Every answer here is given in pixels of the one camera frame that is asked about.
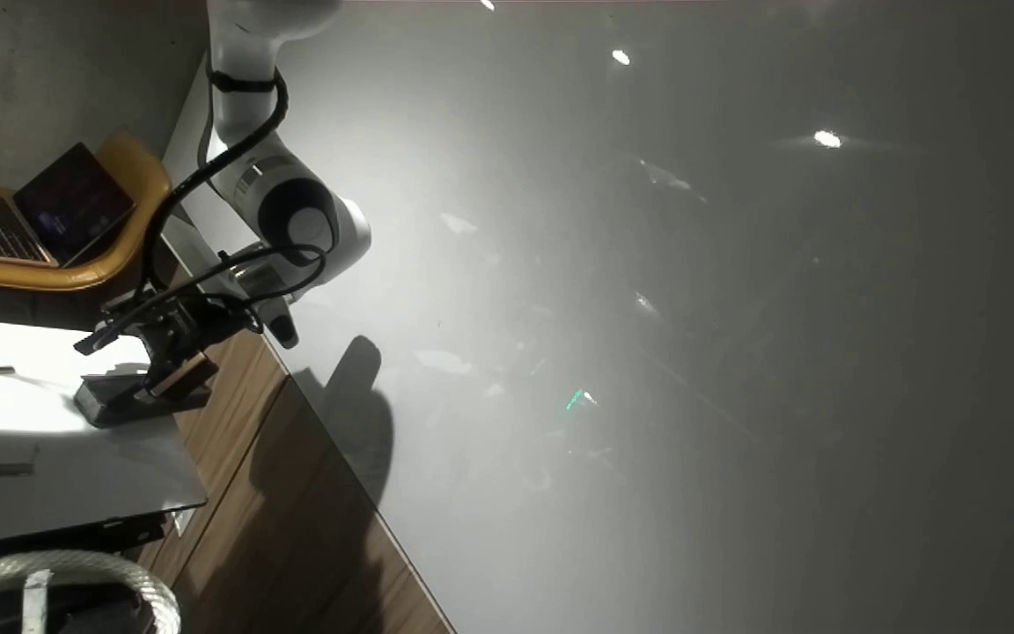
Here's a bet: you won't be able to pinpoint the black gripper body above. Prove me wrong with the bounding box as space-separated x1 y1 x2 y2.
191 281 305 354

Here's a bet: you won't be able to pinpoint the black felt board eraser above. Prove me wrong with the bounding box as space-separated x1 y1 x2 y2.
70 356 225 430

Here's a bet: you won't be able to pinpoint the yellow wooden chair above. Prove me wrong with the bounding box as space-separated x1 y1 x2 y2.
0 131 177 299

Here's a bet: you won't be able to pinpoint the open laptop computer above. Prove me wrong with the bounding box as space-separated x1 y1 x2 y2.
0 141 142 273

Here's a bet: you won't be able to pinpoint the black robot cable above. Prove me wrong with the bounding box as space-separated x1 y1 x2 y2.
68 69 342 360

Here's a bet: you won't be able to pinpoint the thick white rope coil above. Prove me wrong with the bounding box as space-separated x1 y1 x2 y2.
0 545 186 634

